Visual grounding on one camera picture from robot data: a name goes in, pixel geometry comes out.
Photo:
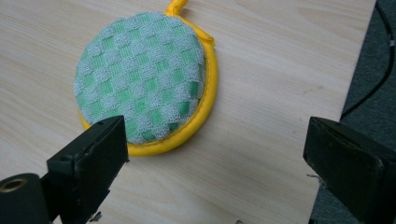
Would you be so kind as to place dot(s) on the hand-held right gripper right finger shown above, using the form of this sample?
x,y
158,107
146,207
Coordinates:
x,y
348,168

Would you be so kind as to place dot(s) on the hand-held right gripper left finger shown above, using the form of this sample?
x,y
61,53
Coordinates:
x,y
87,165

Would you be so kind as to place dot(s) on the round green checkered scrubbing pad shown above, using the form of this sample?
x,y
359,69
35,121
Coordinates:
x,y
140,77

